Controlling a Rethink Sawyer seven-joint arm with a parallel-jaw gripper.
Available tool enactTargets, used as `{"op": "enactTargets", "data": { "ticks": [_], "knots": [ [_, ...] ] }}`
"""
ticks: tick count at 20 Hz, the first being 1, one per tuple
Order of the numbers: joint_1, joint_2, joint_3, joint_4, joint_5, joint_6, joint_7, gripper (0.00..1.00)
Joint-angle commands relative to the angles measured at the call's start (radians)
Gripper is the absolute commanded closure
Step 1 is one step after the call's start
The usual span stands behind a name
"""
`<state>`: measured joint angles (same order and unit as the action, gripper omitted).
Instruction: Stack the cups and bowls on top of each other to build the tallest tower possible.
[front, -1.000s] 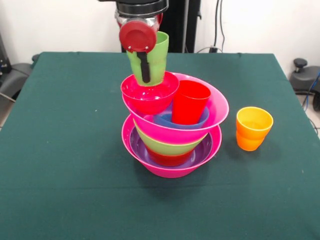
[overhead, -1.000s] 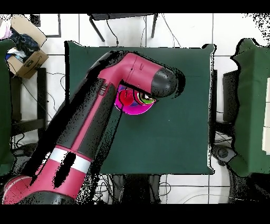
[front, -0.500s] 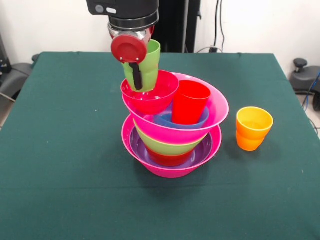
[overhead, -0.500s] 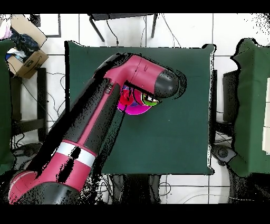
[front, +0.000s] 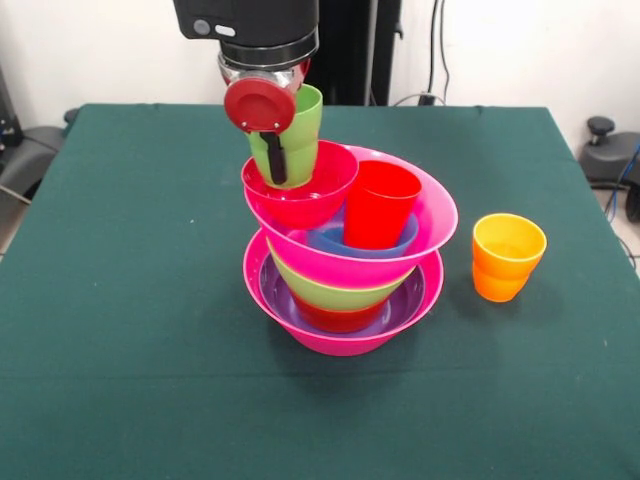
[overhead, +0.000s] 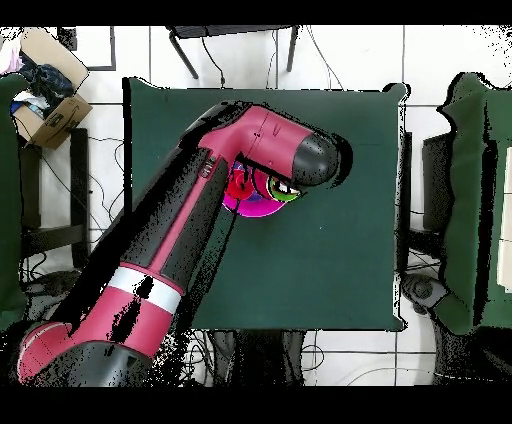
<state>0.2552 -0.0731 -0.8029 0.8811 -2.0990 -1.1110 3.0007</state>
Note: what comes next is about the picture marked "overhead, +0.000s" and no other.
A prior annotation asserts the large pink bowl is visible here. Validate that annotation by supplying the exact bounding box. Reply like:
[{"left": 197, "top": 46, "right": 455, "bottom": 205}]
[{"left": 221, "top": 159, "right": 296, "bottom": 219}]

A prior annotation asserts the light green cup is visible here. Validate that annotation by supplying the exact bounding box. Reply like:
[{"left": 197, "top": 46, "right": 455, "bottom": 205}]
[{"left": 268, "top": 175, "right": 302, "bottom": 203}]

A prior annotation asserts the red cup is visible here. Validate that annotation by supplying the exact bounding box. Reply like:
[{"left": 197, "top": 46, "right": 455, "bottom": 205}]
[{"left": 225, "top": 169, "right": 252, "bottom": 201}]

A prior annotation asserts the dark green tablecloth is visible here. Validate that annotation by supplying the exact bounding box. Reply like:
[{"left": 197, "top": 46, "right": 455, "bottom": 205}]
[{"left": 121, "top": 76, "right": 410, "bottom": 333}]

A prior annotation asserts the dark grey chair base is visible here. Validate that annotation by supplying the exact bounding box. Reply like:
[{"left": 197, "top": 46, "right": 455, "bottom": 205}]
[
  {"left": 401, "top": 273, "right": 449, "bottom": 314},
  {"left": 21, "top": 269, "right": 83, "bottom": 309}
]

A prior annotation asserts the green cloth covered table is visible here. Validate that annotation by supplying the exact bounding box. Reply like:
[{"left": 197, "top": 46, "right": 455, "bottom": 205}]
[
  {"left": 437, "top": 72, "right": 512, "bottom": 335},
  {"left": 0, "top": 73, "right": 30, "bottom": 334}
]

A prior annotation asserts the cardboard box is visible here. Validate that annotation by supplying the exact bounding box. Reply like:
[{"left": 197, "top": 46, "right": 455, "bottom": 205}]
[{"left": 10, "top": 26, "right": 94, "bottom": 150}]

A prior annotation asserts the dark blue clothing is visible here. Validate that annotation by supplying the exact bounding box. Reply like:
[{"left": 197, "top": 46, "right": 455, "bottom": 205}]
[{"left": 19, "top": 53, "right": 76, "bottom": 117}]

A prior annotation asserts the pink cloth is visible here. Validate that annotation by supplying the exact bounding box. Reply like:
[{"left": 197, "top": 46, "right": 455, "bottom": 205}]
[{"left": 0, "top": 35, "right": 25, "bottom": 76}]

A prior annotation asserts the black power cable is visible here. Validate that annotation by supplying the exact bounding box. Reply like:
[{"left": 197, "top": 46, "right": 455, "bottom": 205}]
[{"left": 200, "top": 35, "right": 228, "bottom": 89}]

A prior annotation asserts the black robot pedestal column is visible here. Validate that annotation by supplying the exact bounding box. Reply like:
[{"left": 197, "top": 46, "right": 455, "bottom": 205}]
[{"left": 211, "top": 329, "right": 307, "bottom": 387}]

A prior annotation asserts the tangle of black cables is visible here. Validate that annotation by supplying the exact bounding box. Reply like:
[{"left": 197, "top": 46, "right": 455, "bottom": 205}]
[{"left": 21, "top": 135, "right": 126, "bottom": 281}]

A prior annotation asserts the black stool frame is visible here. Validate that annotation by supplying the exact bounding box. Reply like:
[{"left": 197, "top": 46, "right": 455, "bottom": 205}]
[{"left": 17, "top": 127, "right": 91, "bottom": 271}]

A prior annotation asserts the black metal chair frame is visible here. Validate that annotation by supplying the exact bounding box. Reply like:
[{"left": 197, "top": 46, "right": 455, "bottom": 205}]
[{"left": 165, "top": 24, "right": 301, "bottom": 80}]

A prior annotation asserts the black floor frame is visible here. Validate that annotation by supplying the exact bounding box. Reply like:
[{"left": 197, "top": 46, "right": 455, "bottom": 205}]
[{"left": 55, "top": 25, "right": 118, "bottom": 72}]

